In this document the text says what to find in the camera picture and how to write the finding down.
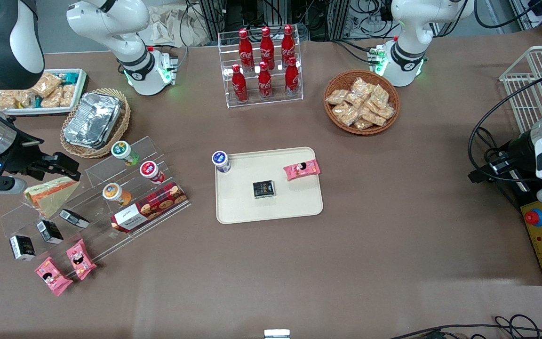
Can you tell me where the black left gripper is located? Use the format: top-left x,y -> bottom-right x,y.
468,131 -> 536,185

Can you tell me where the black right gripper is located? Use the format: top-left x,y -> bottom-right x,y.
0,136 -> 82,182

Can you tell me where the triangle sandwich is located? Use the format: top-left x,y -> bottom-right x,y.
23,176 -> 81,220

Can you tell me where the cream plastic tray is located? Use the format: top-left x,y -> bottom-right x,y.
215,146 -> 324,225

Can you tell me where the small black box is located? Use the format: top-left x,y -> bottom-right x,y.
36,219 -> 64,245
59,209 -> 90,229
9,234 -> 37,261
253,180 -> 277,199

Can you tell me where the orange cap yogurt bottle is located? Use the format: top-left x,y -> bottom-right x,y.
102,182 -> 132,207

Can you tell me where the aluminium foil container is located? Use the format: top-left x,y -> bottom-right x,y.
63,92 -> 122,149

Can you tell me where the green cap yogurt bottle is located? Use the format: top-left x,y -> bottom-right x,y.
111,140 -> 140,167

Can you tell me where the clear acrylic stepped stand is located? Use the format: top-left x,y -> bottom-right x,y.
0,136 -> 192,279

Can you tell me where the light wicker basket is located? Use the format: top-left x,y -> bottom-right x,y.
60,88 -> 132,159

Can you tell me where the white rectangular snack bin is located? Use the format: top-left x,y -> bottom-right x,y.
0,68 -> 88,117

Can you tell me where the pink snack packet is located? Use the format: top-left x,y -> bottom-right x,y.
34,257 -> 73,297
66,238 -> 98,282
283,159 -> 321,182

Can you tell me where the red cap yogurt bottle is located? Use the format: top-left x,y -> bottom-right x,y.
139,160 -> 166,185

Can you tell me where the red plaid cookie box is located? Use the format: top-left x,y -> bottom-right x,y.
110,182 -> 189,234

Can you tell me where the blue cap yogurt bottle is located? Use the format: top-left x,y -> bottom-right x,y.
212,151 -> 232,174

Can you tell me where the brown wicker basket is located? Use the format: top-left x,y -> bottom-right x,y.
323,69 -> 401,137

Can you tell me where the crumpled beige paper bag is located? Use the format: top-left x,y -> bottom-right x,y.
151,6 -> 211,48

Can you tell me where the red cola bottle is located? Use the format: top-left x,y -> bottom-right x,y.
231,64 -> 248,103
284,56 -> 300,97
281,24 -> 296,66
238,28 -> 255,72
260,26 -> 275,70
257,61 -> 273,100

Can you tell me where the clear acrylic bottle rack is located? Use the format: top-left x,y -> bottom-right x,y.
217,27 -> 304,109

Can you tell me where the metal equipment rack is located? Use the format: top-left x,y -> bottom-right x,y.
185,0 -> 396,42

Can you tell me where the black looped cable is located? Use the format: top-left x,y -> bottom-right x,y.
467,74 -> 542,185

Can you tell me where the white wire basket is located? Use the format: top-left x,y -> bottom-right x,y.
499,45 -> 542,135

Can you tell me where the black floor cable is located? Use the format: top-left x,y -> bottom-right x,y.
388,314 -> 542,339

